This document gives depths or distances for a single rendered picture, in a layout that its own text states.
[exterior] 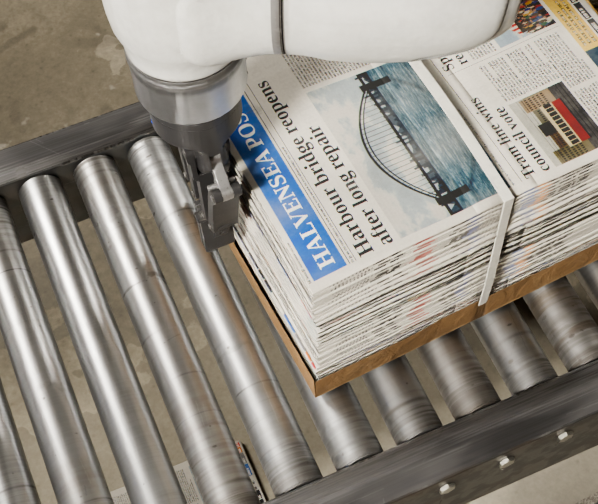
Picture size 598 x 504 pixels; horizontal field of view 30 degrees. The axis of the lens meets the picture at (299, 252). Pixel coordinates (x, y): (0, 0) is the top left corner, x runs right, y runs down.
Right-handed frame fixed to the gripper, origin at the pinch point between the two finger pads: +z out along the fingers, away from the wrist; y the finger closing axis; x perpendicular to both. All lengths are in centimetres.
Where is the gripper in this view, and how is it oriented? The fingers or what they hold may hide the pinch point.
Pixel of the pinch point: (214, 222)
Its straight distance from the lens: 106.2
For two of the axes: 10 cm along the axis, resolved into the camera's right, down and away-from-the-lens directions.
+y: -4.0, -7.8, 4.7
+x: -9.2, 3.5, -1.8
